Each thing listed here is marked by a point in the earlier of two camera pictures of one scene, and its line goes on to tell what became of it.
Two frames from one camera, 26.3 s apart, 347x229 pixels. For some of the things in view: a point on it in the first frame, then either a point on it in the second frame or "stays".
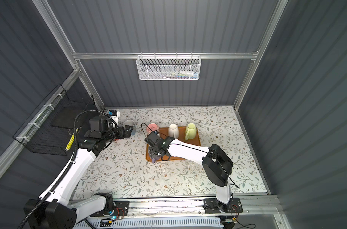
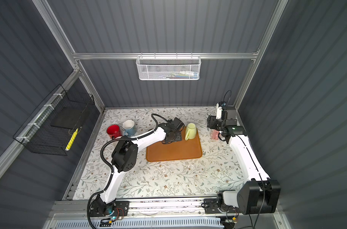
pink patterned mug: [153, 127] → [214, 134]
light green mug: [190, 131] stays
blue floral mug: [131, 123] stays
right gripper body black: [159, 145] → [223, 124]
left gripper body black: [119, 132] → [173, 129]
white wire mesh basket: [168, 67] stays
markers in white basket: [181, 74] stays
